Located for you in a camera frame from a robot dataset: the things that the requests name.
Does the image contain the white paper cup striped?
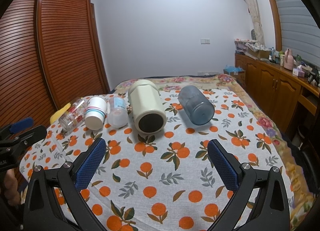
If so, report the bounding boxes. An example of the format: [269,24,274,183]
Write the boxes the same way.
[85,96,107,130]

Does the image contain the clear printed glass cup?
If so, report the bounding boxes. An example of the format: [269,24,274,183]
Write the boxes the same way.
[59,98,87,133]

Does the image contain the translucent plastic cup blue label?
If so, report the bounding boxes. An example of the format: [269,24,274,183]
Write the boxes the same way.
[107,97,129,128]

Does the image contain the person's hand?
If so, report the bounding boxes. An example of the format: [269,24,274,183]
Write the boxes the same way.
[3,169,21,206]

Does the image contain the floral bed blanket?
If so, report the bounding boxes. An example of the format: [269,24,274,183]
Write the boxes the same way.
[104,74,314,230]

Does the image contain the yellow plush toy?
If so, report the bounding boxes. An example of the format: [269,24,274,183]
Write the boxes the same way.
[50,103,71,124]

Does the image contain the brown louvered wardrobe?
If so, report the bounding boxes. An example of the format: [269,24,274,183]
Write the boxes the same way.
[1,0,110,126]

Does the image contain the orange print white cloth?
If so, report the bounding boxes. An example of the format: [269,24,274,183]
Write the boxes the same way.
[20,89,286,230]

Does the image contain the wooden sideboard cabinet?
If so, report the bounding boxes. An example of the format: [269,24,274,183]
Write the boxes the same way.
[235,54,319,133]

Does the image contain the cream faceted mug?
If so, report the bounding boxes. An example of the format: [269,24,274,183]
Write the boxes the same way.
[128,80,167,134]

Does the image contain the pink tissue box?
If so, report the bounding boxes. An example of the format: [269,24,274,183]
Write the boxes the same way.
[292,68,305,77]

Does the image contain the blue bag on box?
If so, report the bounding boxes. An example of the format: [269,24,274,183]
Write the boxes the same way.
[223,65,246,80]

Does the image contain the pink thermos jug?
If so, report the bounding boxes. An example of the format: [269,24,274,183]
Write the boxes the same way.
[284,49,294,71]

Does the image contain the stack of patterned boxes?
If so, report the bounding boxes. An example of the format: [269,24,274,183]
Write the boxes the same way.
[234,39,272,59]

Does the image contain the patterned curtain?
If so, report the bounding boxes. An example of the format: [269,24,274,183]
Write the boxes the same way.
[245,0,265,45]

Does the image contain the white wall switch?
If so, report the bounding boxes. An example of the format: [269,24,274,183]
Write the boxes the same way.
[200,39,210,45]

